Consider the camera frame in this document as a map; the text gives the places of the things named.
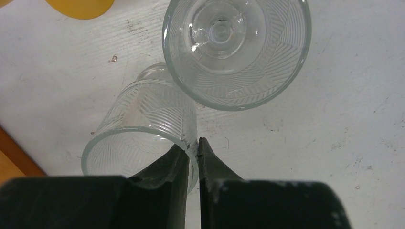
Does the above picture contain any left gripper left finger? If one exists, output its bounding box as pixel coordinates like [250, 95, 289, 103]
[0, 145, 189, 229]

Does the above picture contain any wooden rack base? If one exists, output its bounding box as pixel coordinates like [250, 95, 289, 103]
[0, 128, 46, 185]

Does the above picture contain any yellow plastic goblet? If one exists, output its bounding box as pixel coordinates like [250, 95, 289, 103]
[46, 0, 114, 20]

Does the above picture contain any clear etched glass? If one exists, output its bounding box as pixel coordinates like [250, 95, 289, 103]
[162, 0, 312, 111]
[81, 62, 198, 191]

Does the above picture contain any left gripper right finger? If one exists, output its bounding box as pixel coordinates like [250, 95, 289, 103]
[198, 137, 351, 229]

